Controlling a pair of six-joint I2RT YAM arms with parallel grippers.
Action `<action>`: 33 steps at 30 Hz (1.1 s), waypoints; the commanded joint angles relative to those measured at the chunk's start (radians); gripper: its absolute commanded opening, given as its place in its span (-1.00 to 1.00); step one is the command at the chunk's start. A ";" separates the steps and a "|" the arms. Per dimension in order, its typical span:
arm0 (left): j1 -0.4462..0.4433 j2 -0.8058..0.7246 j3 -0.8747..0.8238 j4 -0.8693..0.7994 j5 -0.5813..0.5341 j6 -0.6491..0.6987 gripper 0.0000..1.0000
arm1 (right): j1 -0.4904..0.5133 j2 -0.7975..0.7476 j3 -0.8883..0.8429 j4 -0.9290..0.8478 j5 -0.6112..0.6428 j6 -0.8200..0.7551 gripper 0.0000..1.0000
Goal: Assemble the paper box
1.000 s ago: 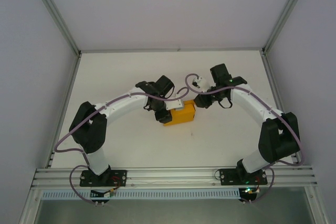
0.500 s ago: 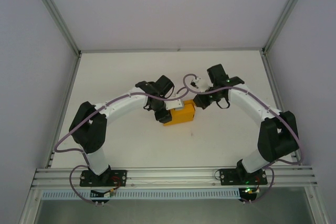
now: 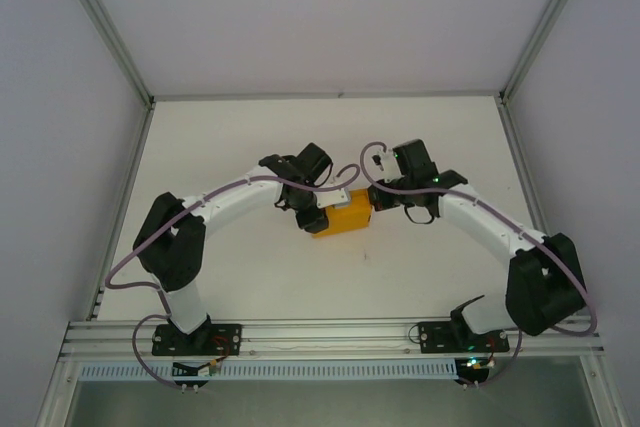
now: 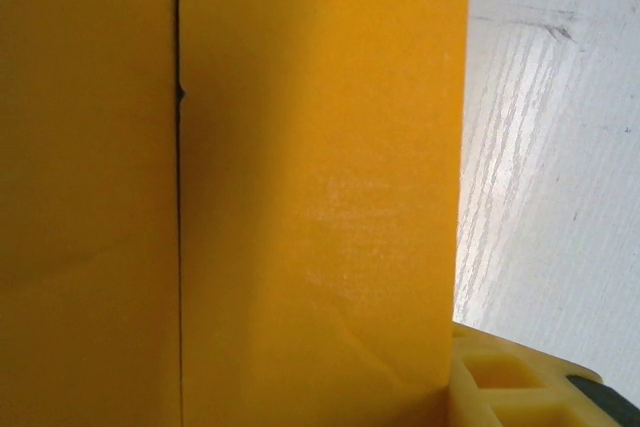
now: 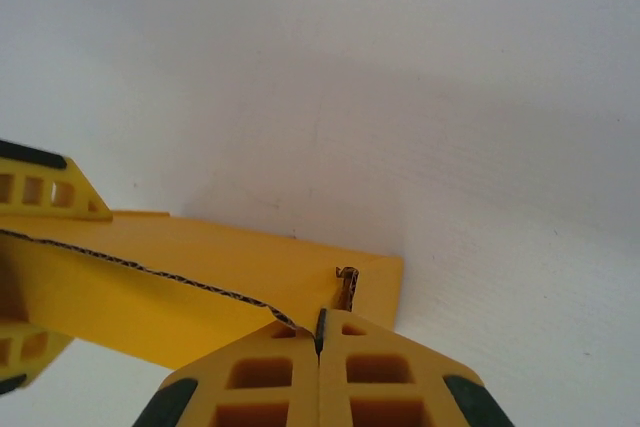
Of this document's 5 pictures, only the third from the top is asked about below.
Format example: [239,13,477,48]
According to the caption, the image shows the left power connector with wires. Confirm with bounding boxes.
[172,357,226,379]

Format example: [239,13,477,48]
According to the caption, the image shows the aluminium right side rail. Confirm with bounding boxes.
[499,99,581,318]

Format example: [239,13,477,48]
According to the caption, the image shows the aluminium rear frame bar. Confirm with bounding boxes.
[148,90,506,102]

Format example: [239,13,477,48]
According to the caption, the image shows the power connector with wires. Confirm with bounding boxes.
[172,357,226,379]
[458,356,497,373]

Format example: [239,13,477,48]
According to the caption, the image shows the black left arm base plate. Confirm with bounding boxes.
[151,321,244,357]

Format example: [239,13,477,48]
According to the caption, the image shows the aluminium frame post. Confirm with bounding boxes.
[499,0,599,106]
[49,0,154,107]

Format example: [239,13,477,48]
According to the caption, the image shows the aluminium left frame leg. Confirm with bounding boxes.
[33,359,84,427]

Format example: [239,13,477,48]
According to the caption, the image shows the aluminium left frame post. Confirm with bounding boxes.
[49,0,154,107]

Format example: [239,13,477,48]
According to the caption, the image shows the right power connector with wires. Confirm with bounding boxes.
[458,356,497,373]

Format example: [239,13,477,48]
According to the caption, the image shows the grey metal panel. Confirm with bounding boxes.
[67,379,599,427]

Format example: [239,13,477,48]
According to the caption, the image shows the aluminium frame leg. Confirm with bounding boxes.
[33,359,84,427]
[577,354,629,427]

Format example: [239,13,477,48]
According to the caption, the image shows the aluminium right frame leg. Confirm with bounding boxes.
[577,354,629,427]

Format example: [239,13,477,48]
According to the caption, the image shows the orange cloth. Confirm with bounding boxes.
[310,188,374,239]

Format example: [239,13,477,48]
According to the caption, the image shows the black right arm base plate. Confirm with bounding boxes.
[417,319,511,354]

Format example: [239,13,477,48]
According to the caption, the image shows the white slotted cable duct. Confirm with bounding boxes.
[79,359,460,382]

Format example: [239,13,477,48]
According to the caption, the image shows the aluminium left side rail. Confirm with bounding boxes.
[85,102,156,322]

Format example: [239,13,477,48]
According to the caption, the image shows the aluminium right frame post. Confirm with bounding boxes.
[499,0,599,106]

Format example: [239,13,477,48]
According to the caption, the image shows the aluminium mounting rail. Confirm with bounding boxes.
[62,315,607,362]

